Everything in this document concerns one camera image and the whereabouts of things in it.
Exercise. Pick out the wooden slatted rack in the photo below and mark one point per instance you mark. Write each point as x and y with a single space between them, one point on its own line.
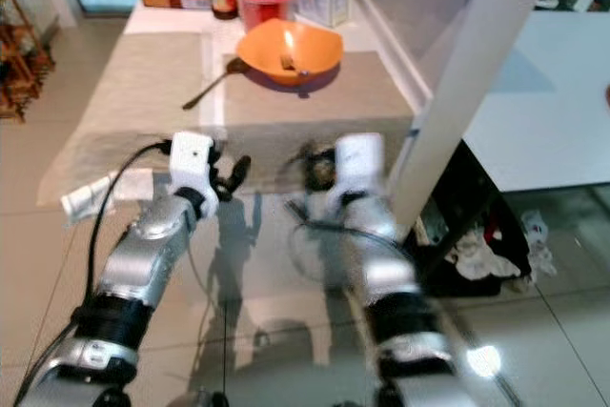
21 54

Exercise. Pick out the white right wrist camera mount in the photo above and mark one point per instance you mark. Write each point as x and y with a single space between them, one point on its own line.
357 159

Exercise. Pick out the white fabric label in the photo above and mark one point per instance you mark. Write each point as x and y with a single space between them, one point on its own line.
132 186
86 204

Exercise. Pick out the orange bowl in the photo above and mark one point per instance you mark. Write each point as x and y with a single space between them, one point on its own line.
313 45

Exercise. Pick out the white crumpled cloth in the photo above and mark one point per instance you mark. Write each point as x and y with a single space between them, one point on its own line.
481 256

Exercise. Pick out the metal fork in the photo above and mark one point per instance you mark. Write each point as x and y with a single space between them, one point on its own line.
289 63

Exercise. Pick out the metal spoon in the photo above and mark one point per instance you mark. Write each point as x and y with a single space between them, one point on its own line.
236 65

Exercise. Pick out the red instant noodle cup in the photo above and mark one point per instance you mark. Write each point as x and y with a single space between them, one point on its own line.
262 9

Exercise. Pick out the white plastic bag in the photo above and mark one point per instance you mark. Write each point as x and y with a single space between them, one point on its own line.
538 235

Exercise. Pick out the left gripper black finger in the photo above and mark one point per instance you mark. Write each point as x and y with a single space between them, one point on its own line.
236 173

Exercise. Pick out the black storage rack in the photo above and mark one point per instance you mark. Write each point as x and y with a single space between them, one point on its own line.
477 226

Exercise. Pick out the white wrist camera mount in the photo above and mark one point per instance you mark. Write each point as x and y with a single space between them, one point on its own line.
191 154
357 159

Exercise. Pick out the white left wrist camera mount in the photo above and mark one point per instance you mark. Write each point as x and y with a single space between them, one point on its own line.
191 154

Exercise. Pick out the grey linen placemat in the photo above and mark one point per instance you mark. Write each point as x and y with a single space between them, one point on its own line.
133 92
353 97

